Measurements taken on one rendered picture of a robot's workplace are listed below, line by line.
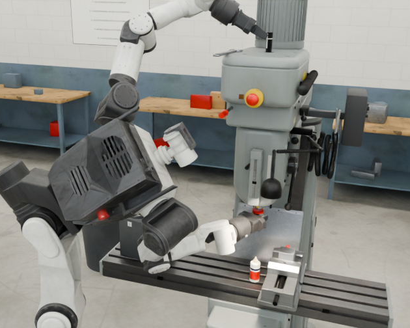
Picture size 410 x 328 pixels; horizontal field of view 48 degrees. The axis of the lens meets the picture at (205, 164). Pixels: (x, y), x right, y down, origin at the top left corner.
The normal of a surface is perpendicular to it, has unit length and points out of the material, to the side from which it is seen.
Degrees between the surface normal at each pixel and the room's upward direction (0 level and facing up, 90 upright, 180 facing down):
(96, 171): 74
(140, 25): 54
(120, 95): 62
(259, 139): 90
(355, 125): 90
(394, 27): 90
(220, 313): 0
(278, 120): 90
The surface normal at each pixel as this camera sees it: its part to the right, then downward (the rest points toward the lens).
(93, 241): -0.40, 0.34
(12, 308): 0.03, -0.95
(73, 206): -0.46, 0.00
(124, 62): -0.01, -0.31
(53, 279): 0.00, 0.32
